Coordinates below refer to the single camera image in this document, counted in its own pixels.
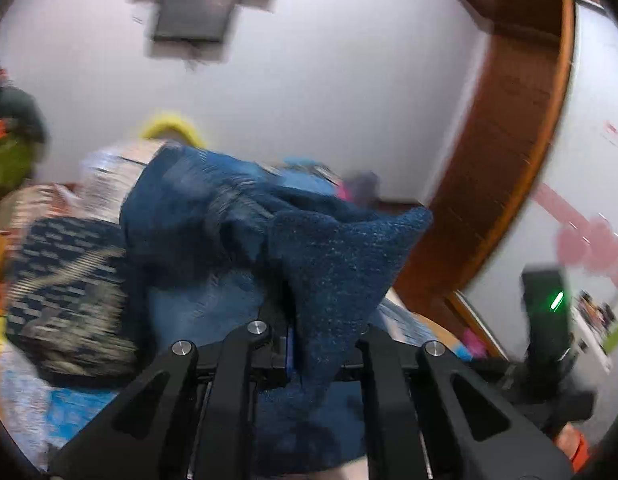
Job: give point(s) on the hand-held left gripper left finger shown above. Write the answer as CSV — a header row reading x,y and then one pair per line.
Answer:
x,y
290,355

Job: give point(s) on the blue denim jeans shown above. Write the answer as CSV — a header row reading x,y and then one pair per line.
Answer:
x,y
339,260

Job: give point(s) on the red striped cloth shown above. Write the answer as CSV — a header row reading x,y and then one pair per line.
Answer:
x,y
39,202

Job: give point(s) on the wooden door frame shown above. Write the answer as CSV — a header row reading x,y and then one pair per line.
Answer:
x,y
568,70

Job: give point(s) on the yellow cloth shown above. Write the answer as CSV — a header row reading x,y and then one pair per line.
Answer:
x,y
171,127

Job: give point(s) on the grey backpack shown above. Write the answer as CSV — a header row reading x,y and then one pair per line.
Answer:
x,y
365,184

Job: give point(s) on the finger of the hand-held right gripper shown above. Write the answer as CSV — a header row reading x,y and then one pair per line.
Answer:
x,y
499,370

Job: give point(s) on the pink door decoration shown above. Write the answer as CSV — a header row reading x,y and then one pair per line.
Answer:
x,y
589,240

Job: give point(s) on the blue patchwork quilt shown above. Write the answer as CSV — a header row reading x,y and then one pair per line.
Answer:
x,y
79,410

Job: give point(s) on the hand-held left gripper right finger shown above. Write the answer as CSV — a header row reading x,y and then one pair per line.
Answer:
x,y
379,360

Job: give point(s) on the dark patterned cloth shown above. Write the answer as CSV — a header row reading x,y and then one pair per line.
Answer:
x,y
64,285

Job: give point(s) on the dark green jacket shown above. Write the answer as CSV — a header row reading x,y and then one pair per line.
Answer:
x,y
19,110

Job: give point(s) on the white door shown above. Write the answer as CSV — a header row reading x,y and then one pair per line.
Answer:
x,y
589,60

